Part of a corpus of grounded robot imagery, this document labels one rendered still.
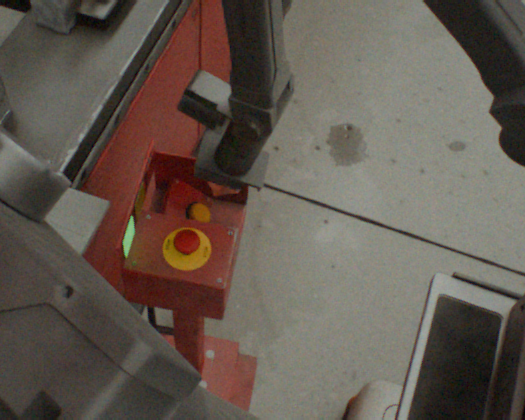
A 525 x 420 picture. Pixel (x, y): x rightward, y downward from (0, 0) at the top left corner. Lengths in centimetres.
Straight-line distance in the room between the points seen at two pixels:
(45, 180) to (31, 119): 88
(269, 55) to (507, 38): 27
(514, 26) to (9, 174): 49
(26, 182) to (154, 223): 87
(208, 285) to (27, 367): 87
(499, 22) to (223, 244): 59
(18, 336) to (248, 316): 170
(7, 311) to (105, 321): 3
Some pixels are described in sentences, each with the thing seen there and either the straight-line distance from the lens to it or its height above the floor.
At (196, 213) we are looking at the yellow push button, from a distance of 115.
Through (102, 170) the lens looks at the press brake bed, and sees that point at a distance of 120.
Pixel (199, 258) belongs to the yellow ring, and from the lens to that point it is 106.
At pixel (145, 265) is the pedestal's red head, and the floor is 78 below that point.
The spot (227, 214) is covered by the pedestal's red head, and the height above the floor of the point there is 70.
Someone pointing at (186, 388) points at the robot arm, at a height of 155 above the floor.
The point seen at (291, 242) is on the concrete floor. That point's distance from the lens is 198.
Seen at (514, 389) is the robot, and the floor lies 110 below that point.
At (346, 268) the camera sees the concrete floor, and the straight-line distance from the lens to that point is 197.
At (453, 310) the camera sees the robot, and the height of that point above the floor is 104.
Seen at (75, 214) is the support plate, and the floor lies 100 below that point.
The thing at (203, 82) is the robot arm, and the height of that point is 103.
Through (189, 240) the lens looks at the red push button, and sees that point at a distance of 104.
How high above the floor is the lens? 172
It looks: 57 degrees down
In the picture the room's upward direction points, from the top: 8 degrees clockwise
